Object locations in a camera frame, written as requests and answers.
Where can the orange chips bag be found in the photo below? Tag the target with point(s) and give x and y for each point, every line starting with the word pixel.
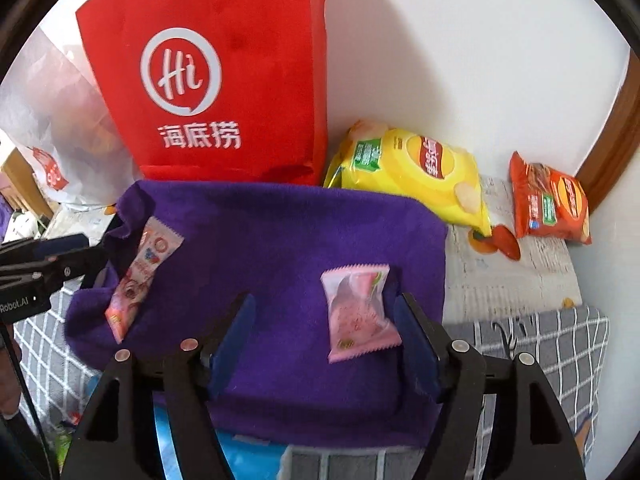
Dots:
pixel 550 205

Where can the yellow chips bag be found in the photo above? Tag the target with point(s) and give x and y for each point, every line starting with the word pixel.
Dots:
pixel 415 175

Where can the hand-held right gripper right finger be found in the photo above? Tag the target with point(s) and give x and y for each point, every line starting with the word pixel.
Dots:
pixel 420 355

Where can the red paper bag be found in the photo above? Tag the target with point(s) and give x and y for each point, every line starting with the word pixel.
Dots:
pixel 240 35

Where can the purple towel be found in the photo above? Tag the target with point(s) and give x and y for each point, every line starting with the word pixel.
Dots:
pixel 270 240

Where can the wooden baseboard trim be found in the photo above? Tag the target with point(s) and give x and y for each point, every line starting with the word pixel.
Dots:
pixel 615 135

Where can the square pink snack packet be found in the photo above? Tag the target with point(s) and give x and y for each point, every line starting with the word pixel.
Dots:
pixel 357 315

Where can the grey checkered blanket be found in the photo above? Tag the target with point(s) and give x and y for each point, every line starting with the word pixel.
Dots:
pixel 560 355

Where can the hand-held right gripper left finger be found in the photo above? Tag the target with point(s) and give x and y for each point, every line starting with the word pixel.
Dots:
pixel 235 345

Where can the white plastic shopping bag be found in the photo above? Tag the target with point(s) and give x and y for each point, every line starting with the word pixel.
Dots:
pixel 60 110

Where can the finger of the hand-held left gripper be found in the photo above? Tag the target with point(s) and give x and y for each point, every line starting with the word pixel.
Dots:
pixel 65 267
pixel 50 246

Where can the person's left forearm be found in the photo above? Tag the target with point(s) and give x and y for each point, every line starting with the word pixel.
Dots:
pixel 9 370

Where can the newspaper print sheet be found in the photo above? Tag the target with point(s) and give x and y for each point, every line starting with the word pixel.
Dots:
pixel 505 280

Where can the blue tissue pack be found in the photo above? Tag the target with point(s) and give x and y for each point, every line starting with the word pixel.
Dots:
pixel 245 460

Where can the long pink snack packet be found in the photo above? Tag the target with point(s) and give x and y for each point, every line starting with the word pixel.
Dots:
pixel 142 270

